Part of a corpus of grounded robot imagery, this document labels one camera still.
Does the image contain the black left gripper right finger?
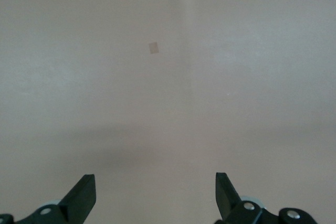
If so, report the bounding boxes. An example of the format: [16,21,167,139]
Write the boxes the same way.
[215,172,319,224]

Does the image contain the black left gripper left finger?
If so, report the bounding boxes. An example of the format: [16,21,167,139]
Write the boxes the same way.
[0,174,96,224]

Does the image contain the small brown tape patch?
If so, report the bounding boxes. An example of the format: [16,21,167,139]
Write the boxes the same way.
[148,41,161,55]

